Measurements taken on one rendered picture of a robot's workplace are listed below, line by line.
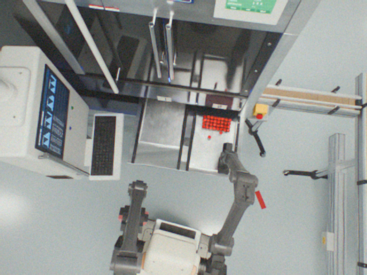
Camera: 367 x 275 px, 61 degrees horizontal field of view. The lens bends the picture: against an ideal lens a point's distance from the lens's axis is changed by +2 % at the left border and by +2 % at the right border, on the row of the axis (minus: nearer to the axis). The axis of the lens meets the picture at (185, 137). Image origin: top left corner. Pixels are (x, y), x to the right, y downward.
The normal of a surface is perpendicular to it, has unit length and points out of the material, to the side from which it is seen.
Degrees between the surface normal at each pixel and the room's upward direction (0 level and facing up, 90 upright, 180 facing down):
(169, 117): 0
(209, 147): 0
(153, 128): 0
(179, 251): 42
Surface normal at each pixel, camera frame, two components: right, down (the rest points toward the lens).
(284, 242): 0.01, -0.25
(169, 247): 0.18, -0.82
